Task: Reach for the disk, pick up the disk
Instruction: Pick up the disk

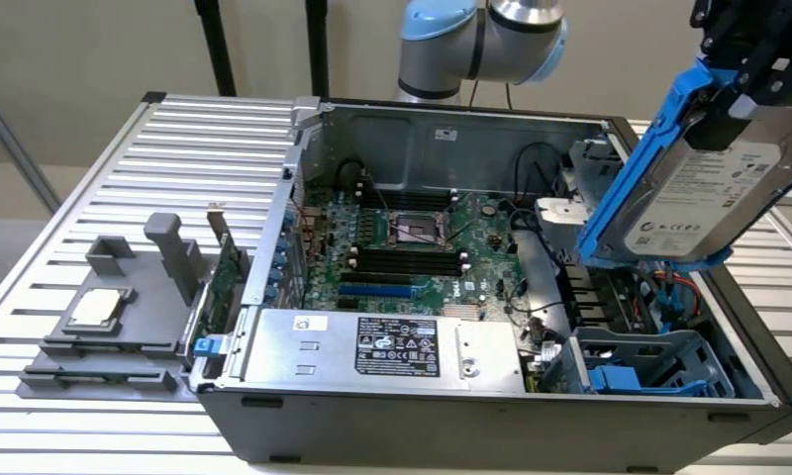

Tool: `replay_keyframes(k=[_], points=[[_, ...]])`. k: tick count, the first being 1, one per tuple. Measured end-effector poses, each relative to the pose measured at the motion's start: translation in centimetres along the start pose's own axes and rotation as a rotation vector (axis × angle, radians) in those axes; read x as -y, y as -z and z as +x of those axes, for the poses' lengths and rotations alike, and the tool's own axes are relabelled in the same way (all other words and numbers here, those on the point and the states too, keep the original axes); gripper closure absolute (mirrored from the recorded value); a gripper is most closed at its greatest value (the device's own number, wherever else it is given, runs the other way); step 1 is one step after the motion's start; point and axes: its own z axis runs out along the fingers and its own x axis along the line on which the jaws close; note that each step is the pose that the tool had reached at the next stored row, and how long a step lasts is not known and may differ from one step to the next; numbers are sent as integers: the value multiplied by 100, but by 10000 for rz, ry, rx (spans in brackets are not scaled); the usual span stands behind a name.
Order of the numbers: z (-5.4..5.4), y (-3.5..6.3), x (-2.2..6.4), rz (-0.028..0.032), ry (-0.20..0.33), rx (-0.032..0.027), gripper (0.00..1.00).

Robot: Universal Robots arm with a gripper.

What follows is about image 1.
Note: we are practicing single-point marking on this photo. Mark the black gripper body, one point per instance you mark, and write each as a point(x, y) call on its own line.
point(743, 22)

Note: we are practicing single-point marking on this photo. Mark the hard disk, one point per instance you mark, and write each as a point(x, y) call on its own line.
point(699, 198)

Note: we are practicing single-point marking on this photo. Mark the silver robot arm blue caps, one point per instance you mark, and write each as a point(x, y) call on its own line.
point(448, 54)

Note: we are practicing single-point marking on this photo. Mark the grey disk bay cage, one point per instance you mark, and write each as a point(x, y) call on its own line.
point(673, 356)

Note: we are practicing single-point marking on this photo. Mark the grey drive cage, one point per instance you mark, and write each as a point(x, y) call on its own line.
point(591, 168)

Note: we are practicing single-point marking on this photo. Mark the black RAM slots short bank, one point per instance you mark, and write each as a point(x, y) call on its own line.
point(405, 199)

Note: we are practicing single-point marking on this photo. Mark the CPU socket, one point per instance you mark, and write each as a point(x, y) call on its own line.
point(414, 228)

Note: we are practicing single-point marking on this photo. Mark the copper chipset heat sink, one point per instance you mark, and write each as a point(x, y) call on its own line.
point(464, 312)

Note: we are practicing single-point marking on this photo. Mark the black RAM slots long bank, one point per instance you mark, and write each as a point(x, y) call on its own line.
point(409, 261)

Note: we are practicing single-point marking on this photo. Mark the blue bay latch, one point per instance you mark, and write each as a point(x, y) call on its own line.
point(608, 380)

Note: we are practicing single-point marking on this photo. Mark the green motherboard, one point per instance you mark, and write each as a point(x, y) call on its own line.
point(429, 292)

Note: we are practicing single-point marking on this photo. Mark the black expansion slot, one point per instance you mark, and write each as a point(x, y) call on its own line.
point(376, 278)

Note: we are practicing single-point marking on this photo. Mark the blue expansion slot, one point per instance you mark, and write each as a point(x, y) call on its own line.
point(376, 292)

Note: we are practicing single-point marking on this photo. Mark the black stand pole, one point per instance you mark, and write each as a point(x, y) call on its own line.
point(218, 44)
point(317, 44)

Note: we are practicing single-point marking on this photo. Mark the black open PC case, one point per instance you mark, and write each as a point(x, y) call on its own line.
point(474, 425)

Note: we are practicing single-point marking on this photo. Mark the silver power supply unit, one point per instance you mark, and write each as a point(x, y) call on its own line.
point(342, 351)

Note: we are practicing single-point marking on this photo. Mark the green graphics card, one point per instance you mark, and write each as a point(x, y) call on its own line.
point(226, 277)

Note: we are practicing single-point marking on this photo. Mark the blue case latch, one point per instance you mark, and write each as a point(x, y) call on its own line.
point(206, 346)

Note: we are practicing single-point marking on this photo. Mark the grey parts rack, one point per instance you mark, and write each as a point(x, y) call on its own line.
point(152, 297)

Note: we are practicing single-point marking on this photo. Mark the silver CPU chip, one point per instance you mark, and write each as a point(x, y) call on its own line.
point(97, 306)

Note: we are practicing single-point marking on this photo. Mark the silver bracket with white label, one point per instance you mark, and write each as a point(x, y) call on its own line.
point(561, 218)

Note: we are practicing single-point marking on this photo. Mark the grey metal frame post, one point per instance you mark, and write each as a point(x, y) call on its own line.
point(13, 143)

